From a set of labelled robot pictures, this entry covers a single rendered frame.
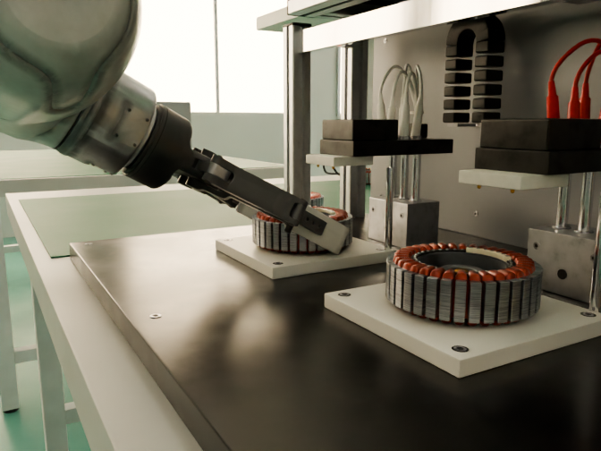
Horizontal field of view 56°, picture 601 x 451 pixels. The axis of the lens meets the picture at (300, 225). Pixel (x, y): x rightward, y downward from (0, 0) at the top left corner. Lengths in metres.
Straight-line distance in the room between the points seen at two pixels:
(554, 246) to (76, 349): 0.40
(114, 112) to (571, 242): 0.40
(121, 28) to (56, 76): 0.04
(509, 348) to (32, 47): 0.31
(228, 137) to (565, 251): 5.00
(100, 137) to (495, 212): 0.48
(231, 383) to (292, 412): 0.05
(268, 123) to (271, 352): 5.26
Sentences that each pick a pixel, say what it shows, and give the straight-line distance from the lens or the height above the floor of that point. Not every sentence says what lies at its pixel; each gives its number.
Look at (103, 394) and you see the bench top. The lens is 0.40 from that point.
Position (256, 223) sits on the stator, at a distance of 0.61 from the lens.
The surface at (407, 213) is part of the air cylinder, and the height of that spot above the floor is 0.81.
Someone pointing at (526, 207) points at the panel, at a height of 0.82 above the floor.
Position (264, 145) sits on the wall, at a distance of 5.59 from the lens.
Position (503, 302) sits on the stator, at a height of 0.80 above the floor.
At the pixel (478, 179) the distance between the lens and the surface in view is 0.45.
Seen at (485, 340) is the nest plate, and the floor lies 0.78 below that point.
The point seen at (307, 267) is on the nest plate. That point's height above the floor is 0.78.
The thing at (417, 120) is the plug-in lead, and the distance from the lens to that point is 0.69.
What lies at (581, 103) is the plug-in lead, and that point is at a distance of 0.56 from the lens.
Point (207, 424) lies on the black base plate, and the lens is 0.31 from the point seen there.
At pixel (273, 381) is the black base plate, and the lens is 0.34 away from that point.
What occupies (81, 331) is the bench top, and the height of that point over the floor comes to 0.75.
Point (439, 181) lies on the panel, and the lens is 0.82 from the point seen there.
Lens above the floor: 0.92
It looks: 10 degrees down
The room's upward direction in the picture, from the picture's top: straight up
